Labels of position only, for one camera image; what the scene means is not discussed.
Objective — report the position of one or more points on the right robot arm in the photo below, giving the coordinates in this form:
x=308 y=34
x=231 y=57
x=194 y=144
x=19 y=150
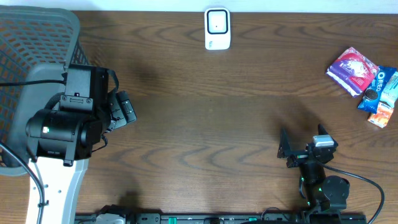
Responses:
x=326 y=195

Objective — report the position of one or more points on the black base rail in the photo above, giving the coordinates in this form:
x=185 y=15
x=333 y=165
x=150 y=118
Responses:
x=155 y=218

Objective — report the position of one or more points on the small orange box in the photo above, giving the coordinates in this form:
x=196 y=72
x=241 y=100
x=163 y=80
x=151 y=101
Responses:
x=382 y=116

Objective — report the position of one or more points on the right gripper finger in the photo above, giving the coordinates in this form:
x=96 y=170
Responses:
x=284 y=150
x=322 y=130

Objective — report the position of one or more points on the white barcode scanner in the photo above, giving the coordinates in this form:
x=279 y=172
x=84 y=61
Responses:
x=217 y=28

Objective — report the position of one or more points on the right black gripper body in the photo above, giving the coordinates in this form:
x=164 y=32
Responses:
x=298 y=157

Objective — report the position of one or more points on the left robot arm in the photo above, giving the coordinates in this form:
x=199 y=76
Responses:
x=61 y=138

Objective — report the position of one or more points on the green tissue wipes pack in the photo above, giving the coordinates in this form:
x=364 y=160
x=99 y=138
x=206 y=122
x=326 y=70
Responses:
x=389 y=94

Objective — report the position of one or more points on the pink purple liners pack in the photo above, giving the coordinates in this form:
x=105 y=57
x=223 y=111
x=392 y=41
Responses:
x=352 y=71

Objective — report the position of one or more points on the grey plastic mesh basket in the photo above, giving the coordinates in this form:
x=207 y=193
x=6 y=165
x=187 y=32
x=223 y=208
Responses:
x=35 y=35

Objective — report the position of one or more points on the blue Oreo cookie pack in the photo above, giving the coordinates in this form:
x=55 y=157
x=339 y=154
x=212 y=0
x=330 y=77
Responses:
x=372 y=94

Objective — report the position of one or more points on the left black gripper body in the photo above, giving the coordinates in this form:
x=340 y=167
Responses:
x=121 y=109

